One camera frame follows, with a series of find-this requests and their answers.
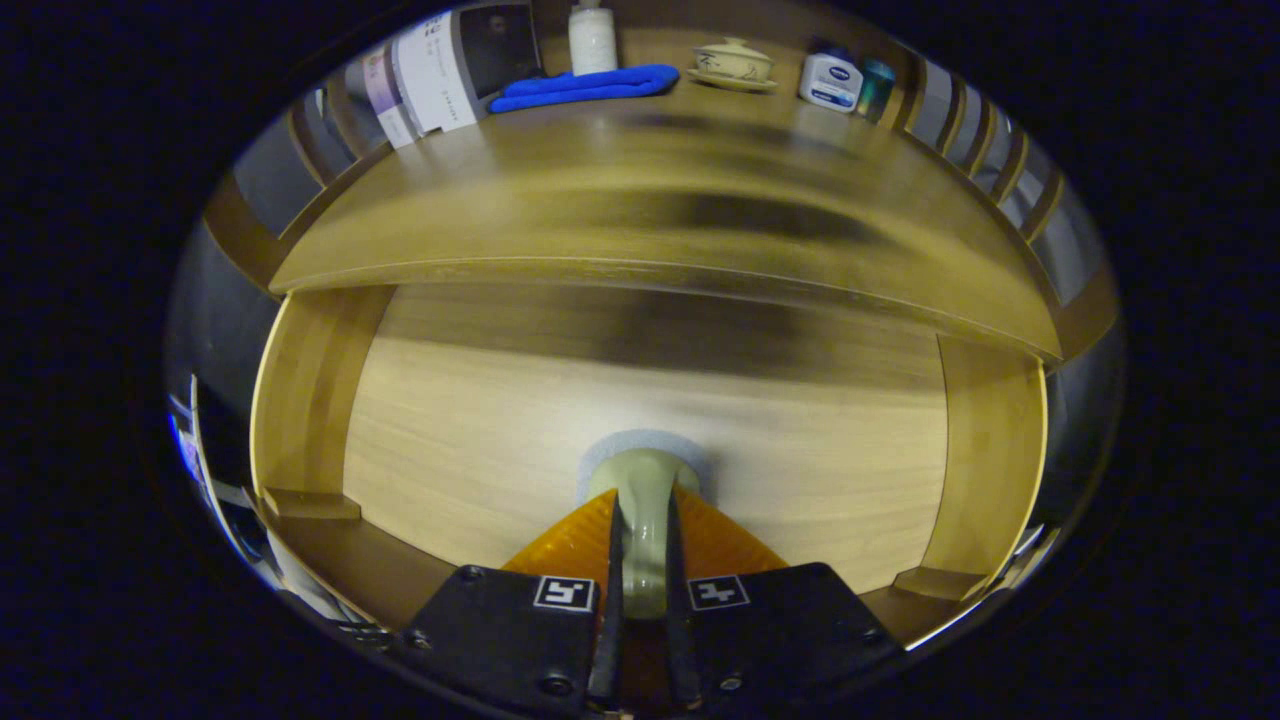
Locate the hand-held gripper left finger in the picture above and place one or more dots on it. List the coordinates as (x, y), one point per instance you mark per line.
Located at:
(610, 640)

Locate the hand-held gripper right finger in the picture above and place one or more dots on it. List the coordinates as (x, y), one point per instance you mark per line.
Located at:
(680, 640)

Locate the pale green brush grey base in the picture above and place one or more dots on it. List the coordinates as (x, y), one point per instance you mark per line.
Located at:
(645, 490)

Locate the wooden drawer with black knob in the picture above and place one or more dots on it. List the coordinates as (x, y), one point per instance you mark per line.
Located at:
(480, 440)

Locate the wooden countertop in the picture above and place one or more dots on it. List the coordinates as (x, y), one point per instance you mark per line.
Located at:
(560, 180)

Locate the blue folded cloth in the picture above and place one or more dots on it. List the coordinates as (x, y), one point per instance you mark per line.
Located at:
(590, 85)

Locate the thin white book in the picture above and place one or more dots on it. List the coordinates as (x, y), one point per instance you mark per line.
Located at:
(400, 125)

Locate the beige lidded teacup with saucer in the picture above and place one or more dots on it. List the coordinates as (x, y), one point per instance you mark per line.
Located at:
(735, 65)

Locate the white blue lotion bottle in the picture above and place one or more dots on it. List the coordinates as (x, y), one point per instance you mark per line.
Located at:
(830, 82)

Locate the teal bottle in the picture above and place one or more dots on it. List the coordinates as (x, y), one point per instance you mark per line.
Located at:
(875, 90)

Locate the thick white book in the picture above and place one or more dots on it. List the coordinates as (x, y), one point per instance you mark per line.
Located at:
(435, 80)

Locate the white pump bottle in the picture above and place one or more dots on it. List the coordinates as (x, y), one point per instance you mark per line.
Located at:
(592, 45)

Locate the thin purple book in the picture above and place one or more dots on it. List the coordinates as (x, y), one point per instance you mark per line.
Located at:
(372, 85)

